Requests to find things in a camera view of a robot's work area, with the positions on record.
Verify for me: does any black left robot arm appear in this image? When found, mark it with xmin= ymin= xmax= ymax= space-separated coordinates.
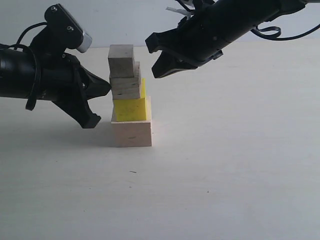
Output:
xmin=0 ymin=44 xmax=111 ymax=129

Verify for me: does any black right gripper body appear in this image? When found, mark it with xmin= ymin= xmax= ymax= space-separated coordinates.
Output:
xmin=145 ymin=0 xmax=280 ymax=67

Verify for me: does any yellow cube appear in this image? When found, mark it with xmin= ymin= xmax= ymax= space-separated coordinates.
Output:
xmin=113 ymin=78 xmax=147 ymax=122

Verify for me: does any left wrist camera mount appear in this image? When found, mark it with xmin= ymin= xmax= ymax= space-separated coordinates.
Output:
xmin=30 ymin=3 xmax=93 ymax=65

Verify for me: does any small wooden cube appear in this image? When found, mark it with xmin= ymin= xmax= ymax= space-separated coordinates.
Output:
xmin=108 ymin=44 xmax=135 ymax=78

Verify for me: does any medium wooden cube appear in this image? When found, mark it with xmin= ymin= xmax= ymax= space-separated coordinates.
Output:
xmin=109 ymin=61 xmax=142 ymax=100

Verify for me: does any large wooden cube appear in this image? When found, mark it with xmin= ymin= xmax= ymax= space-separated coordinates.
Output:
xmin=110 ymin=96 xmax=153 ymax=148

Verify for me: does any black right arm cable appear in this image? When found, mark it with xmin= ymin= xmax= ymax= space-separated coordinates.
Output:
xmin=249 ymin=23 xmax=320 ymax=41

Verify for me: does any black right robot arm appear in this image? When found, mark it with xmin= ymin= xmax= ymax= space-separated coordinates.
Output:
xmin=145 ymin=0 xmax=309 ymax=79

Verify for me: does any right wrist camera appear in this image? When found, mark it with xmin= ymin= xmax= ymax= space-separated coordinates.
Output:
xmin=166 ymin=0 xmax=216 ymax=20

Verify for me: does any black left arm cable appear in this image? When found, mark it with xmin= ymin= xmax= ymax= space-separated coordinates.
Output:
xmin=7 ymin=21 xmax=48 ymax=111

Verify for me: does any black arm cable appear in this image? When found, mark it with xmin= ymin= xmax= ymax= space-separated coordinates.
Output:
xmin=7 ymin=21 xmax=48 ymax=111
xmin=249 ymin=23 xmax=320 ymax=41

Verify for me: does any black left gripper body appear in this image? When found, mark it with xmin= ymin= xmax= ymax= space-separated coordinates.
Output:
xmin=40 ymin=53 xmax=90 ymax=115

